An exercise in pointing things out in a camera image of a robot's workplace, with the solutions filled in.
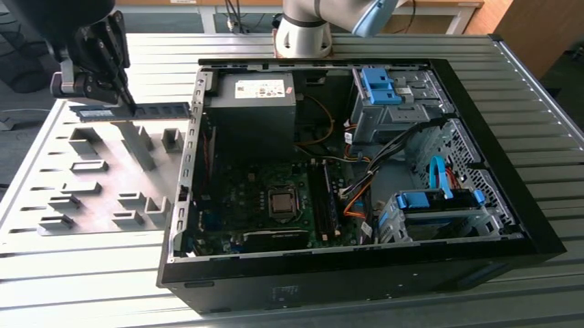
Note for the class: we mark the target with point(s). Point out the CPU socket with CPU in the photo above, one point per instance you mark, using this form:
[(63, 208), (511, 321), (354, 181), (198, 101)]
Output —
[(281, 203)]

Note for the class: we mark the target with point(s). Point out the grey parts rack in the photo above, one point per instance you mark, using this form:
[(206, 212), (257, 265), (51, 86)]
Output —
[(104, 191)]

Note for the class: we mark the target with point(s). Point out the metal disk bay cage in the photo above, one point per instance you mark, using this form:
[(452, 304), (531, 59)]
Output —
[(437, 215)]

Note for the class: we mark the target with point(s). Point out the metal drive cage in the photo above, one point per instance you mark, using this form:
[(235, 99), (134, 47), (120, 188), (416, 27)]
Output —
[(401, 116)]

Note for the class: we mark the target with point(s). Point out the black graphics card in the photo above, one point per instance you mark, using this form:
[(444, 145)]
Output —
[(274, 239)]

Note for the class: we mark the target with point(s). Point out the blue plastic drive latch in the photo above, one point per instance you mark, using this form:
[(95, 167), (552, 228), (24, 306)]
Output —
[(378, 95)]

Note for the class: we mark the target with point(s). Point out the green RAM stick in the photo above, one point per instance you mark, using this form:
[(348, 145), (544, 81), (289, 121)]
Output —
[(155, 112)]

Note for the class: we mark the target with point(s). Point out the black PC case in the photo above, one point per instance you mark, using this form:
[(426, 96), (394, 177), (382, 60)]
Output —
[(320, 283)]

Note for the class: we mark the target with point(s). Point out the green motherboard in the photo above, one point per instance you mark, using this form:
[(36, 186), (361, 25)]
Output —
[(237, 205)]

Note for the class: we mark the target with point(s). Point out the wooden cabinet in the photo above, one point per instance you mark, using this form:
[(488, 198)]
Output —
[(524, 27)]

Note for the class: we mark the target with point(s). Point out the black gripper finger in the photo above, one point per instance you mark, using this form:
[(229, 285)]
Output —
[(87, 89), (102, 48)]

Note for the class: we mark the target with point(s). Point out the installed RAM stick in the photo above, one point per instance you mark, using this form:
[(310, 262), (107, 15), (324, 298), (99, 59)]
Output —
[(332, 201)]

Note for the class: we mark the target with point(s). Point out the hard disk in blue carrier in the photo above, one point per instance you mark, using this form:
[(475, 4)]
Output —
[(417, 200)]

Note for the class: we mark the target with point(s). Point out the grey power supply unit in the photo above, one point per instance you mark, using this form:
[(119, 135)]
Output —
[(255, 102)]

